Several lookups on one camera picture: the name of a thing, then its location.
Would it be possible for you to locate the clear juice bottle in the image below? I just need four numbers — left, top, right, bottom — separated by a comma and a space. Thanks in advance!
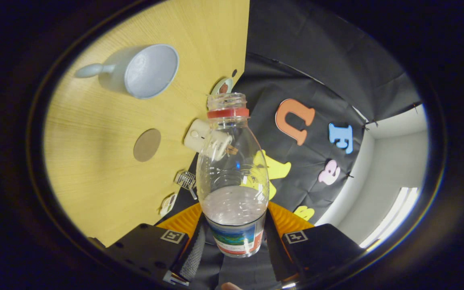
196, 93, 271, 258

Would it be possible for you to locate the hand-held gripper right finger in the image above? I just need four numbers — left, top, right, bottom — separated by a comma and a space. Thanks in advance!
265, 201, 366, 284

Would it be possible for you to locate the ceiling light panel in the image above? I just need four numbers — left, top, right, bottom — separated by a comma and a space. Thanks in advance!
359, 186, 420, 249

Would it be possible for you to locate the white divided snack dish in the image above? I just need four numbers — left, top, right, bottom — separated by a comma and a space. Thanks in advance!
159, 193, 177, 217

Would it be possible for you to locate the white cup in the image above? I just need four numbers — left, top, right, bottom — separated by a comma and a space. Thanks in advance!
74, 43, 179, 100

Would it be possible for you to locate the small metal wire holder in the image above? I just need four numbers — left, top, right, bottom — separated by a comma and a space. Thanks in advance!
175, 171, 197, 191

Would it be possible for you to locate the wooden table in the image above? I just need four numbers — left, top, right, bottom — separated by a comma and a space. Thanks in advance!
43, 0, 251, 247

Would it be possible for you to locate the white toaster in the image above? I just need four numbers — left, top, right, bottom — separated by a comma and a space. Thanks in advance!
183, 118, 233, 162

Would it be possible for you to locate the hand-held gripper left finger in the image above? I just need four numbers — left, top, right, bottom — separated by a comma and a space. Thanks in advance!
88, 203, 207, 286

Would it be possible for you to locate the green plate with food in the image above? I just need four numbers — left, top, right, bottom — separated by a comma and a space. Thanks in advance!
211, 77, 234, 96

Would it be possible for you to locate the round brown coaster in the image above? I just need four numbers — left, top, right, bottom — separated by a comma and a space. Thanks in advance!
133, 128, 162, 163

